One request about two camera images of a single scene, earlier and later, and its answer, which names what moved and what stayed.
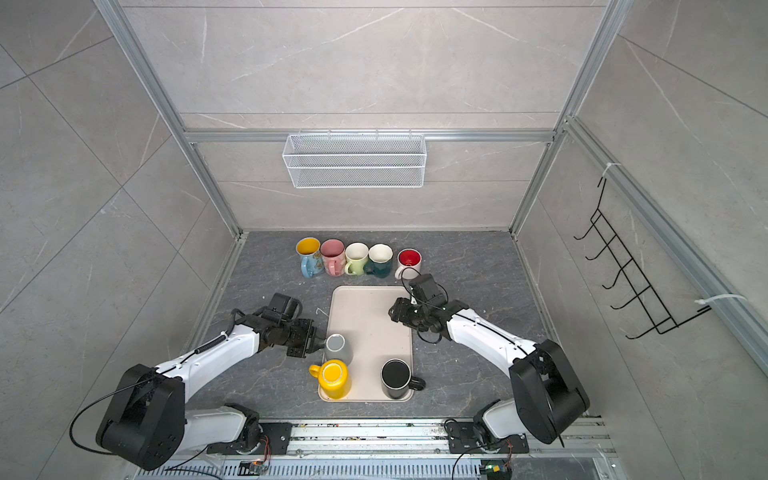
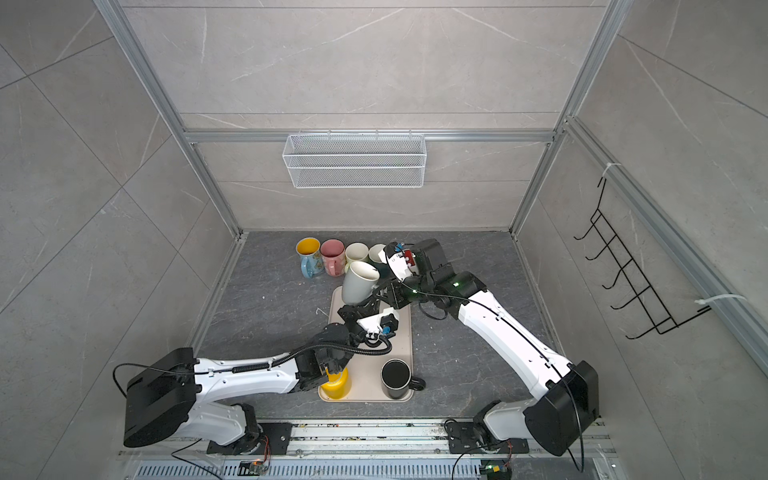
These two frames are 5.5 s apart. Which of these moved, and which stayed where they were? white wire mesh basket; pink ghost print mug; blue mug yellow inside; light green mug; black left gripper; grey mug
Moved: black left gripper; grey mug
Stayed: pink ghost print mug; blue mug yellow inside; light green mug; white wire mesh basket
